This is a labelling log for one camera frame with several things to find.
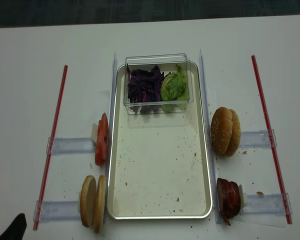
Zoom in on green lettuce leaves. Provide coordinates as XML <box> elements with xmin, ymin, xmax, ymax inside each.
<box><xmin>160</xmin><ymin>64</ymin><xmax>187</xmax><ymax>102</ymax></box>

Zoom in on right red strip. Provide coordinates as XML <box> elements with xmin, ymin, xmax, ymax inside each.
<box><xmin>251</xmin><ymin>55</ymin><xmax>293</xmax><ymax>225</ymax></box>

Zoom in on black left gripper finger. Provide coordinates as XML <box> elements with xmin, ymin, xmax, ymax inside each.
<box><xmin>0</xmin><ymin>213</ymin><xmax>27</xmax><ymax>240</ymax></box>

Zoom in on bun slice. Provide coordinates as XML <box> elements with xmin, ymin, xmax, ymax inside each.
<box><xmin>80</xmin><ymin>175</ymin><xmax>97</xmax><ymax>228</ymax></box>
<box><xmin>93</xmin><ymin>175</ymin><xmax>106</xmax><ymax>233</ymax></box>

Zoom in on brown meat patties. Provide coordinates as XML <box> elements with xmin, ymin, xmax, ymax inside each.
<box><xmin>216</xmin><ymin>178</ymin><xmax>241</xmax><ymax>226</ymax></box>

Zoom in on clear plastic container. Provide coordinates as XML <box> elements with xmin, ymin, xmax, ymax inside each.
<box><xmin>123</xmin><ymin>53</ymin><xmax>193</xmax><ymax>115</ymax></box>

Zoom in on sesame bun top near tray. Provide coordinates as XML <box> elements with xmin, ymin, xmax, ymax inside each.
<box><xmin>210</xmin><ymin>107</ymin><xmax>233</xmax><ymax>155</ymax></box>

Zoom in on clear cross rail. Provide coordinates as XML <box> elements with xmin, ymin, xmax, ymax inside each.
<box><xmin>240</xmin><ymin>192</ymin><xmax>293</xmax><ymax>216</ymax></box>
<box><xmin>33</xmin><ymin>200</ymin><xmax>81</xmax><ymax>222</ymax></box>
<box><xmin>46</xmin><ymin>137</ymin><xmax>95</xmax><ymax>155</ymax></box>
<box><xmin>239</xmin><ymin>129</ymin><xmax>277</xmax><ymax>148</ymax></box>

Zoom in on white pusher block behind tomato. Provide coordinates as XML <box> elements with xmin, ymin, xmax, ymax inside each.
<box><xmin>90</xmin><ymin>123</ymin><xmax>98</xmax><ymax>147</ymax></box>

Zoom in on left long clear rail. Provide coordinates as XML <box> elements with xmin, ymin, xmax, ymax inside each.
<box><xmin>103</xmin><ymin>52</ymin><xmax>118</xmax><ymax>224</ymax></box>

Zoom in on red strip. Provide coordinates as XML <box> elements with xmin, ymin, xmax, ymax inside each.
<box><xmin>33</xmin><ymin>65</ymin><xmax>68</xmax><ymax>231</ymax></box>
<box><xmin>251</xmin><ymin>55</ymin><xmax>293</xmax><ymax>225</ymax></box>

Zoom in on left red strip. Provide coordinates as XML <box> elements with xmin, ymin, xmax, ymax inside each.
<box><xmin>33</xmin><ymin>65</ymin><xmax>68</xmax><ymax>231</ymax></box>

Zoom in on white pusher block behind patties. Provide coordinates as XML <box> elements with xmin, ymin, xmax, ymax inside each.
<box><xmin>238</xmin><ymin>184</ymin><xmax>248</xmax><ymax>210</ymax></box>

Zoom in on left front clear cross rail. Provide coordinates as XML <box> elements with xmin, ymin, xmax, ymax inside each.
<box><xmin>33</xmin><ymin>200</ymin><xmax>81</xmax><ymax>222</ymax></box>

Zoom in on sesame bun top outer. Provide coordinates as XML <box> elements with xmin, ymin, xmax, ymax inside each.
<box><xmin>225</xmin><ymin>109</ymin><xmax>241</xmax><ymax>157</ymax></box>

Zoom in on shredded purple cabbage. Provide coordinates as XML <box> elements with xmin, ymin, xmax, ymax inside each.
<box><xmin>126</xmin><ymin>65</ymin><xmax>165</xmax><ymax>104</ymax></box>

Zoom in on silver metal tray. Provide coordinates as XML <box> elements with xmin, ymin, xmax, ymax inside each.
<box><xmin>107</xmin><ymin>62</ymin><xmax>213</xmax><ymax>220</ymax></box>

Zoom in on right rear clear cross rail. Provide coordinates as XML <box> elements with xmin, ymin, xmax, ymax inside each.
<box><xmin>239</xmin><ymin>129</ymin><xmax>277</xmax><ymax>148</ymax></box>

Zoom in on left rear clear cross rail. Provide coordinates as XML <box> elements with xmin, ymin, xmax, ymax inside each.
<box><xmin>46</xmin><ymin>137</ymin><xmax>95</xmax><ymax>155</ymax></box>

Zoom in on right front clear cross rail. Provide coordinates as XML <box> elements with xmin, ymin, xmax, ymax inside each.
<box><xmin>240</xmin><ymin>192</ymin><xmax>293</xmax><ymax>216</ymax></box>

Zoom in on red tomato slices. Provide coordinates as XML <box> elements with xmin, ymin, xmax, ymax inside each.
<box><xmin>95</xmin><ymin>112</ymin><xmax>109</xmax><ymax>166</ymax></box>

